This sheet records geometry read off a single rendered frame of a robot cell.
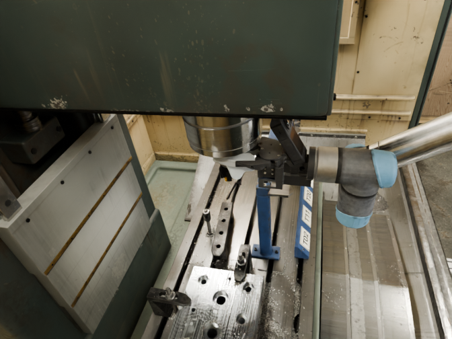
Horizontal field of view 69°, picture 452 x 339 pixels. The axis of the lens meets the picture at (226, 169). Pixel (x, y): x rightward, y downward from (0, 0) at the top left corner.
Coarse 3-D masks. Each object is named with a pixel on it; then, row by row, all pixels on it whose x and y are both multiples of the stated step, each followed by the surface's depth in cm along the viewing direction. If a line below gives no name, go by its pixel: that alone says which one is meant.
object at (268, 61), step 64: (0, 0) 49; (64, 0) 46; (128, 0) 44; (192, 0) 42; (256, 0) 40; (320, 0) 39; (0, 64) 56; (64, 64) 53; (128, 64) 50; (192, 64) 48; (256, 64) 46; (320, 64) 44
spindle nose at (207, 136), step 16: (192, 128) 62; (208, 128) 60; (224, 128) 60; (240, 128) 61; (256, 128) 64; (192, 144) 65; (208, 144) 62; (224, 144) 62; (240, 144) 63; (256, 144) 66
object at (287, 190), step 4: (272, 184) 100; (284, 184) 100; (272, 188) 99; (284, 188) 98; (288, 188) 98; (292, 188) 98; (268, 192) 98; (272, 192) 97; (276, 192) 97; (280, 192) 97; (284, 192) 97; (288, 192) 97; (292, 192) 97; (276, 196) 97; (280, 196) 97; (284, 196) 96; (288, 196) 96
